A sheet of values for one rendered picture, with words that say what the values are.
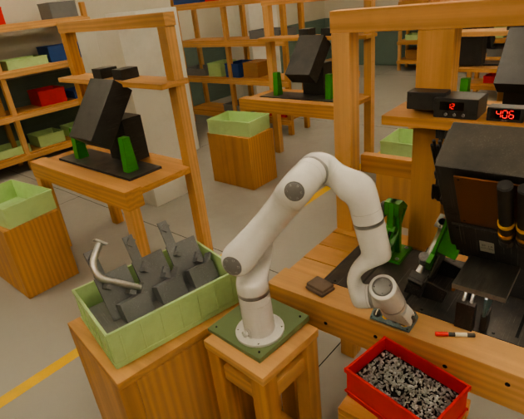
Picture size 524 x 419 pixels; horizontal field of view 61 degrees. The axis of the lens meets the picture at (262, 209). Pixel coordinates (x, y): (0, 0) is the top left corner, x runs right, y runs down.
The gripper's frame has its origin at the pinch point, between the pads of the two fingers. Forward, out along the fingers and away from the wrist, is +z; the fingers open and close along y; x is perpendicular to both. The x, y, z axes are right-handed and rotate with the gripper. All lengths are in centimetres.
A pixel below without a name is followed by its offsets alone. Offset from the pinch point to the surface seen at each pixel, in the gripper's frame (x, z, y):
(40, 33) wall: 254, 72, -689
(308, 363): -26.7, 9.8, -30.7
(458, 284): 14.4, -11.5, 15.8
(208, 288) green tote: -18, -11, -76
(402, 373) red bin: -17.7, -3.6, 7.1
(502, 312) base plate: 20.3, 20.7, 26.4
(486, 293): 14.3, -11.6, 24.3
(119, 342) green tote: -52, -31, -86
